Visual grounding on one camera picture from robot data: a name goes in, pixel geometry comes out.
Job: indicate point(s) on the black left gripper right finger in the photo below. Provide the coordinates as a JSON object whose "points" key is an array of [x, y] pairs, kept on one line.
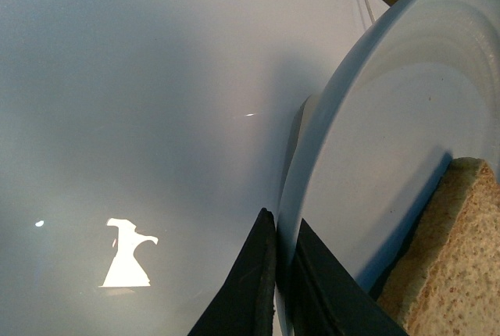
{"points": [[326, 300]]}

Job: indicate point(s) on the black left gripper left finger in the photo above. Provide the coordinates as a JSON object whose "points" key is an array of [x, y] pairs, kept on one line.
{"points": [[245, 303]]}

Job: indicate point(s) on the toasted bread slice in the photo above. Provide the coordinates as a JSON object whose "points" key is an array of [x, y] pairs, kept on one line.
{"points": [[447, 282]]}

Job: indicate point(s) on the light blue round plate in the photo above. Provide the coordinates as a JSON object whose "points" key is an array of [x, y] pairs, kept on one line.
{"points": [[419, 88]]}

